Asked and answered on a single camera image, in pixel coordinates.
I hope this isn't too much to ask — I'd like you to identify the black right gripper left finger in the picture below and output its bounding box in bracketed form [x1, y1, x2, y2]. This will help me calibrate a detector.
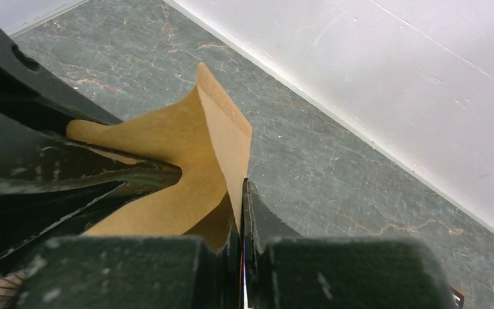
[14, 196, 243, 308]

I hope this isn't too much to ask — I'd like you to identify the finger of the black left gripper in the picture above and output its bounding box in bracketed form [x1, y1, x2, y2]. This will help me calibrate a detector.
[0, 29, 121, 135]

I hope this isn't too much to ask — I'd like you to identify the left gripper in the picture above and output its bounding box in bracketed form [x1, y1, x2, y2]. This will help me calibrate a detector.
[0, 113, 182, 277]

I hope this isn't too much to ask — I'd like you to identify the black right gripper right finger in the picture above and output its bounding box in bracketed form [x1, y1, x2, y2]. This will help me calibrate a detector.
[242, 180, 456, 308]

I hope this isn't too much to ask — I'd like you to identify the brown paper coffee filter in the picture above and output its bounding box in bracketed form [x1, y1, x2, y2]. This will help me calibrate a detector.
[66, 62, 253, 252]

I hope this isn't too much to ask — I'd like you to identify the orange black coffee filter box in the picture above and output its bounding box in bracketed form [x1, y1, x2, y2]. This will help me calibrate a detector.
[451, 287, 465, 309]

